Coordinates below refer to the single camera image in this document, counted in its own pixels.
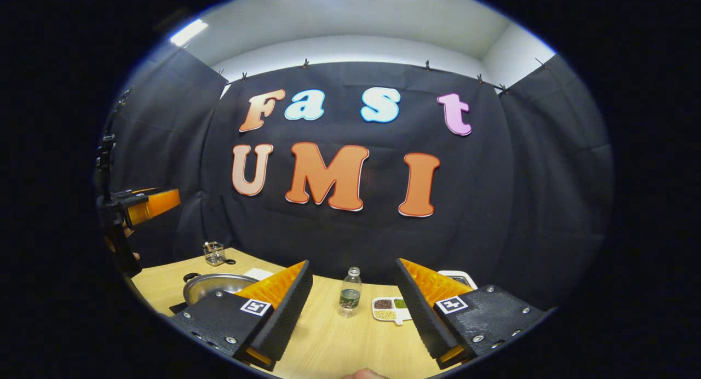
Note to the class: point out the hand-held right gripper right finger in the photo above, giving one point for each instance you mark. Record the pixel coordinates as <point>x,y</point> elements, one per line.
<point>424,319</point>

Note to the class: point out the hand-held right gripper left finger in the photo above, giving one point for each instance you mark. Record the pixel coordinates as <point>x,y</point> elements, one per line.
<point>287,319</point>

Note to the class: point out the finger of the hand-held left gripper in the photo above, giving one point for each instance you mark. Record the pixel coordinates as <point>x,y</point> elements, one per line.
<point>159,204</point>

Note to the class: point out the stainless steel pot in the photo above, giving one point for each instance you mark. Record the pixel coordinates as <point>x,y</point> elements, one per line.
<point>213,286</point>

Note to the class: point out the white divided bean tray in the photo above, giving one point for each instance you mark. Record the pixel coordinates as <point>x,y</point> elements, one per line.
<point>391,308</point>

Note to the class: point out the sandwich on white plate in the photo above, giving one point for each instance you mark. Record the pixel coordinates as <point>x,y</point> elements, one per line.
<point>257,274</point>

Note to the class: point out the white toaster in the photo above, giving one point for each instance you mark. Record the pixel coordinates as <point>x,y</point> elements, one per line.
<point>460,277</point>

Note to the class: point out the clear plastic water bottle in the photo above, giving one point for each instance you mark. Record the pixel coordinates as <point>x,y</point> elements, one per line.
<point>349,299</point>

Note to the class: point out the small ceiling light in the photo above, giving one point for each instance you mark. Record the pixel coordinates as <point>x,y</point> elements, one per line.
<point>189,32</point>

